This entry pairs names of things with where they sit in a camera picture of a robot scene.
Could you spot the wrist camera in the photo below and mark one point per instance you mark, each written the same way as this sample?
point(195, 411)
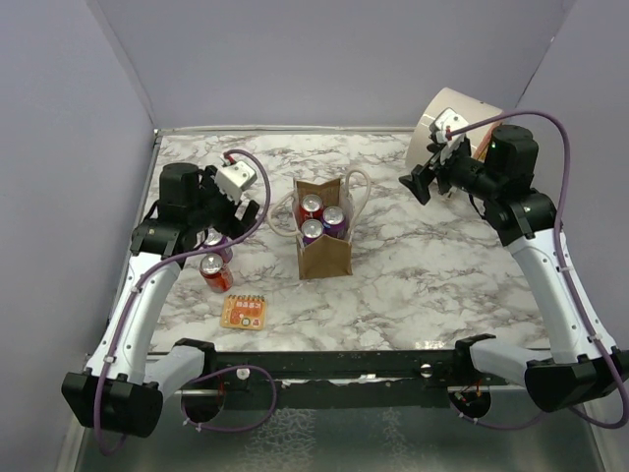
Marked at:
point(446, 129)
point(234, 178)

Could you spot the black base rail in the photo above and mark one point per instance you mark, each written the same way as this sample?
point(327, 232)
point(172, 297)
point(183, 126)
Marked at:
point(335, 379)

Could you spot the purple can near left arm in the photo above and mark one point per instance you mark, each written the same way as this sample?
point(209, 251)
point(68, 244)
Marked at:
point(216, 242)

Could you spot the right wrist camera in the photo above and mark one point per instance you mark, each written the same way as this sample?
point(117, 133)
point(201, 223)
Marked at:
point(446, 129)

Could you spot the orange spiral notebook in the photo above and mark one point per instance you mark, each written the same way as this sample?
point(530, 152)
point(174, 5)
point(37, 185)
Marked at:
point(246, 312)

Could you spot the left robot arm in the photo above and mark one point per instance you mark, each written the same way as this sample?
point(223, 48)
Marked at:
point(118, 390)

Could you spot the red soda can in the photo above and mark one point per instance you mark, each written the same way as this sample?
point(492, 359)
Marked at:
point(310, 207)

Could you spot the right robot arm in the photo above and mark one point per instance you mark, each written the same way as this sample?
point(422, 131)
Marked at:
point(583, 361)

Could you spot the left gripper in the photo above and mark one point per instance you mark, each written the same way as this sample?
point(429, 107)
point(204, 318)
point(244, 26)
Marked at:
point(232, 226)

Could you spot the purple Fanta can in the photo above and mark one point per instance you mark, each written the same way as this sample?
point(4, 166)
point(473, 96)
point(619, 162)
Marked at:
point(311, 229)

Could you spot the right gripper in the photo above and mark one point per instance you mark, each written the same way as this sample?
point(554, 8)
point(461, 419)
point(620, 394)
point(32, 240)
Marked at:
point(422, 177)

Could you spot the red can near left arm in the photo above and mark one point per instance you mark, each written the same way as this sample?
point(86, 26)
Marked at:
point(216, 273)

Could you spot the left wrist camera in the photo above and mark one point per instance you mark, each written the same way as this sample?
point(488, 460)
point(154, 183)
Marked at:
point(234, 178)

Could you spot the canvas tote bag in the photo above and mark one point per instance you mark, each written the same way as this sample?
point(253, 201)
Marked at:
point(327, 256)

